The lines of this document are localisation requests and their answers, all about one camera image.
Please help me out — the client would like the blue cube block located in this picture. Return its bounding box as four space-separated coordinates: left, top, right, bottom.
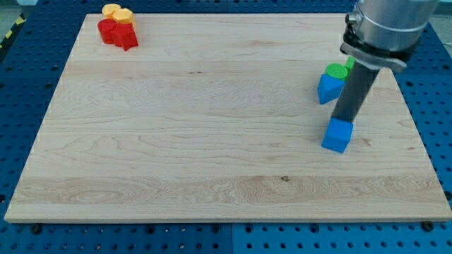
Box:
321 118 354 153

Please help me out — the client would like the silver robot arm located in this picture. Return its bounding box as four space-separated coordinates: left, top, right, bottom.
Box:
340 0 439 73

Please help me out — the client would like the wooden board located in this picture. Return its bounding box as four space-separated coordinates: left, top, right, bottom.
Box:
5 14 451 224

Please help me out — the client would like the blue triangular prism block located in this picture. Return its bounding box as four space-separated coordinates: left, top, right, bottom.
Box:
317 74 345 104

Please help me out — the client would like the green cylinder block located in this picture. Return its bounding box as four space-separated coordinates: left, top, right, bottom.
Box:
325 63 349 81

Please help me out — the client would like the red star block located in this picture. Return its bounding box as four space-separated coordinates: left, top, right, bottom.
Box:
110 23 139 51

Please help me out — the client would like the green block behind rod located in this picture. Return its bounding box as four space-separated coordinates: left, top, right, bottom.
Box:
345 56 355 71

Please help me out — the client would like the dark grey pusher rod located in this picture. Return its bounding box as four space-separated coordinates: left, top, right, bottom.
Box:
331 61 380 123

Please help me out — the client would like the yellow hexagon block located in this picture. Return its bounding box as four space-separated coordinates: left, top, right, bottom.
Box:
112 8 136 27

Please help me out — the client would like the red cylinder block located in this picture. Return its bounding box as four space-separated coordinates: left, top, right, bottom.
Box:
97 18 117 44

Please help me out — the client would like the yellow cylinder block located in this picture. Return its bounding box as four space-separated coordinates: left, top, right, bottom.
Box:
102 4 121 18

